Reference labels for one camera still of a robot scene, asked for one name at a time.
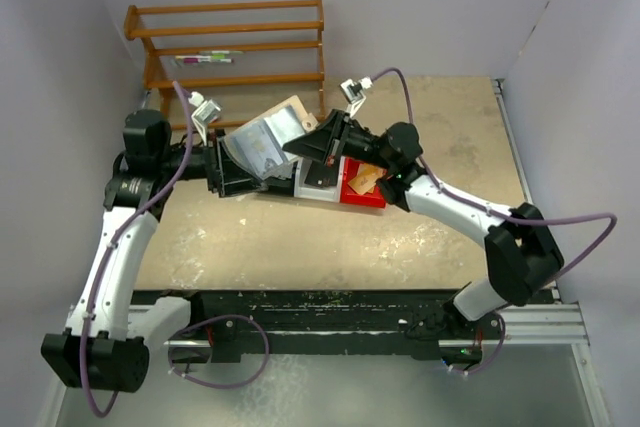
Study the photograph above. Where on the black plastic bin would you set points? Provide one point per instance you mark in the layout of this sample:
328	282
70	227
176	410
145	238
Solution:
282	181

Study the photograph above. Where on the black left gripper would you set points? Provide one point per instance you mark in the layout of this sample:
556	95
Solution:
215	162

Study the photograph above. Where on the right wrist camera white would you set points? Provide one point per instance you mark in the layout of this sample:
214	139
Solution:
355	93

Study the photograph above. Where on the white plastic bin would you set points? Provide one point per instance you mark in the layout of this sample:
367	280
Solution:
303	191

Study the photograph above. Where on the red plastic bin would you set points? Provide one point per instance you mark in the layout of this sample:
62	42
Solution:
349	197

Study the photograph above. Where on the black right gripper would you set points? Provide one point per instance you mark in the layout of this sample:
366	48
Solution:
338	134

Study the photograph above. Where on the gold VIP cards stack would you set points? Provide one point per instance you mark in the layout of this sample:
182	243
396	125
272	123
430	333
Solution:
365	179

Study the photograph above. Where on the pink marker pen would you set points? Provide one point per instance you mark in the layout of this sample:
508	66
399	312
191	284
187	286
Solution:
199	59

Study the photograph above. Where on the green marker pen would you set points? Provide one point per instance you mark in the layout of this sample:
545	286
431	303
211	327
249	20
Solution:
221	53

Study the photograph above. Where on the wooden shelf rack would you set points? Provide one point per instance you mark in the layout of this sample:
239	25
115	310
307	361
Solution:
155	75

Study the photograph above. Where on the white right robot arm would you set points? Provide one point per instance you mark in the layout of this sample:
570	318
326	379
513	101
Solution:
521	253

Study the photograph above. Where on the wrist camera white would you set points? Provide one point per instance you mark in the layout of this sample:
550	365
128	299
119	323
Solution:
205	110
355	93

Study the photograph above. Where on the black VIP cards stack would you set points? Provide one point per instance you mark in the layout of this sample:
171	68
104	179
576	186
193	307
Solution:
320	176

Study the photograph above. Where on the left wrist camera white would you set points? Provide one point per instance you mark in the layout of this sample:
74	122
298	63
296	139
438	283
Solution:
205	110

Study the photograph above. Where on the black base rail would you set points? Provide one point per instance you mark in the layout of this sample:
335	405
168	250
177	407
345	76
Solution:
415	323

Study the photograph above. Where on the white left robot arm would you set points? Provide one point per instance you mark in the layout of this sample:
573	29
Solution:
102	347

